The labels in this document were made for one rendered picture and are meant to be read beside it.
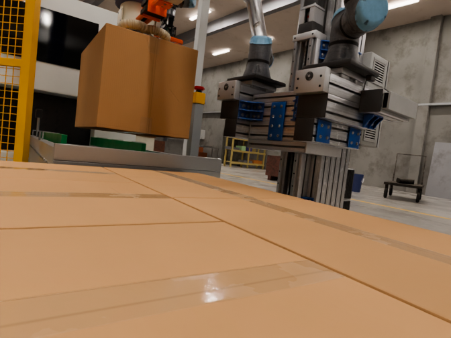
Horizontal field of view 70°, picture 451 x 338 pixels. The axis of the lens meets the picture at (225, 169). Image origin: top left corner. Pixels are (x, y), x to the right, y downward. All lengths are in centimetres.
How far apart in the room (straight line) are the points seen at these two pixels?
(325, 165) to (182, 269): 138
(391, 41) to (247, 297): 1305
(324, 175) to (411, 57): 1125
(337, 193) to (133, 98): 109
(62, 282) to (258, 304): 14
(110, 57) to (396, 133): 1140
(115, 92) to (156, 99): 17
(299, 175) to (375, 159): 1095
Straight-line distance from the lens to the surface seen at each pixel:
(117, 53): 141
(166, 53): 147
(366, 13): 133
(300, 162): 157
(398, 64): 1283
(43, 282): 27
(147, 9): 153
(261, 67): 173
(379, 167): 1239
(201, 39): 484
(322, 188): 163
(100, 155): 130
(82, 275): 28
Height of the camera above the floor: 65
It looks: 3 degrees down
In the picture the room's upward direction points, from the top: 6 degrees clockwise
